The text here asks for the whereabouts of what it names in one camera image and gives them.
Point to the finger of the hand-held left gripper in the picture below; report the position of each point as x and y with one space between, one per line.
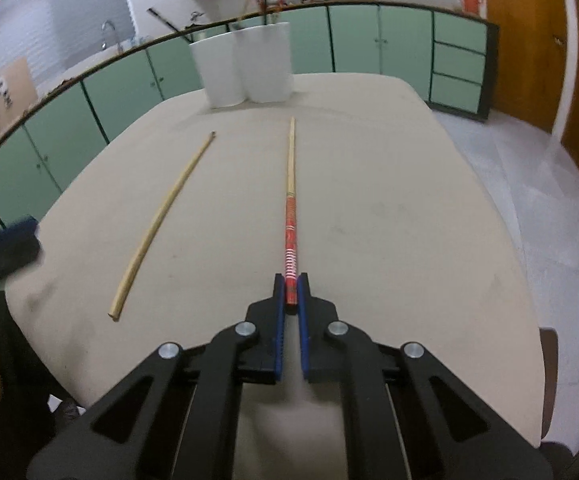
16 242

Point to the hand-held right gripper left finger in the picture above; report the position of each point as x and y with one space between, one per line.
279 325

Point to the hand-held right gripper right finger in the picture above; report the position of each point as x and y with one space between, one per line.
303 330

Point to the red patterned wooden chopstick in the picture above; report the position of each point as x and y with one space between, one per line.
291 240

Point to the pale wooden chopstick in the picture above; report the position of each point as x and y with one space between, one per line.
169 205

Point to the white utensil holder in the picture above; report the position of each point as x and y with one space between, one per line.
264 60

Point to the window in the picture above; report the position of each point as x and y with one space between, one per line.
59 25

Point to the chrome faucet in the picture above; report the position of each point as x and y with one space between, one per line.
108 27

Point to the green base cabinets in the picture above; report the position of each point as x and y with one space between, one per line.
354 40

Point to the wooden door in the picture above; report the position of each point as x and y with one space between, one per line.
519 35

